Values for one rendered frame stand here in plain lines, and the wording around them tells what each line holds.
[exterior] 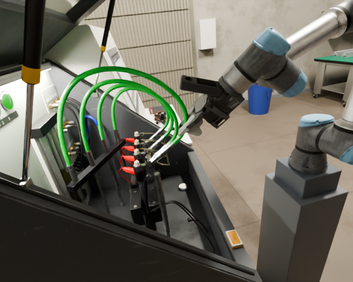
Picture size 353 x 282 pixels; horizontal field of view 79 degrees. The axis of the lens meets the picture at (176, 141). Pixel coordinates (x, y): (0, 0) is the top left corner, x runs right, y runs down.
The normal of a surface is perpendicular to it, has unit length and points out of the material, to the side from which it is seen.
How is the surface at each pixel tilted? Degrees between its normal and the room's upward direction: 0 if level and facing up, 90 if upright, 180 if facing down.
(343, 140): 83
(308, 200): 0
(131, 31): 90
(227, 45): 90
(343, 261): 0
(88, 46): 90
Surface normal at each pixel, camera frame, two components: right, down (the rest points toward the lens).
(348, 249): -0.11, -0.89
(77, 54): 0.17, 0.43
